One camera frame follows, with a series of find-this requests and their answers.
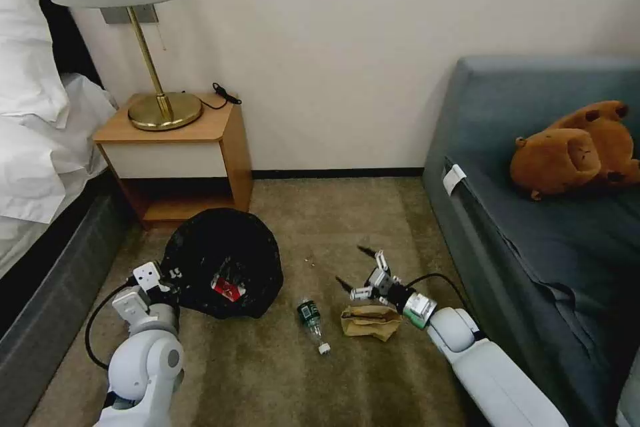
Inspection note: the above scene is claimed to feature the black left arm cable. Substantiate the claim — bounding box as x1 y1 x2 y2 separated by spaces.
84 286 132 369

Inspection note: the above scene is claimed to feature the wooden nightstand with white drawer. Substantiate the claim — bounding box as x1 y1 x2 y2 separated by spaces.
93 91 254 232

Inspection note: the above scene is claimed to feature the grey wall plate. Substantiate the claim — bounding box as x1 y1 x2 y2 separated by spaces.
101 3 159 25

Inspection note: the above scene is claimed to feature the dark headboard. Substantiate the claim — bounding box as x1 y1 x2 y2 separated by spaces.
39 0 105 93

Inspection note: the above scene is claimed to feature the red drink can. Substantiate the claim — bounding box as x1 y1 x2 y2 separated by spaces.
211 274 247 304

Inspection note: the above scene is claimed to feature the brown capybara plush toy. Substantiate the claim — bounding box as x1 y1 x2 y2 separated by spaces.
509 100 640 203

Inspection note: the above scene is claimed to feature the white duvet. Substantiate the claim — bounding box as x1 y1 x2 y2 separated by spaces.
0 70 120 279

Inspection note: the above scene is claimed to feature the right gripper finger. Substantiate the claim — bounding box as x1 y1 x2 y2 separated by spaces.
335 274 375 299
356 245 391 274

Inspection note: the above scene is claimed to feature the grey bed base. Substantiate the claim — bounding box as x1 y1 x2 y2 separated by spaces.
0 165 132 427

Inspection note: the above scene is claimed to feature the crumpled brown paper bag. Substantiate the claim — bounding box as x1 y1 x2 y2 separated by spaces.
339 302 403 344

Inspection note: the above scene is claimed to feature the white pillow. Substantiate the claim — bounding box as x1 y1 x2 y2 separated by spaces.
0 0 72 130

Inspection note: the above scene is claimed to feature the black lamp cord with switch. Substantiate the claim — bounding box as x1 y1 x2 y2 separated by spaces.
199 81 240 111

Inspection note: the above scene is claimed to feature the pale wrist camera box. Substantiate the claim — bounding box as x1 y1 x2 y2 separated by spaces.
133 261 165 294
369 269 396 296

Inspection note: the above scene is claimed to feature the white sofa tag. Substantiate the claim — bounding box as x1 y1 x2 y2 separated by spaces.
441 156 469 196

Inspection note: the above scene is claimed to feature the blue-grey sofa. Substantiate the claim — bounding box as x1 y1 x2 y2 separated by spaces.
422 54 640 427

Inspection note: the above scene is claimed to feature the clear plastic bottle green label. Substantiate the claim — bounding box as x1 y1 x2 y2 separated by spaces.
297 298 333 356

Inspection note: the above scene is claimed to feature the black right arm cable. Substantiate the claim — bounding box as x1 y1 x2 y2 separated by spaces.
405 273 490 344

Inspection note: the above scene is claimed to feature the trash bin with black bag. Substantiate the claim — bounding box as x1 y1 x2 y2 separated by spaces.
163 209 285 320

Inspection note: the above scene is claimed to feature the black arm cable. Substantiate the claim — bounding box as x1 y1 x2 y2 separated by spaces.
405 273 490 344
84 286 132 369

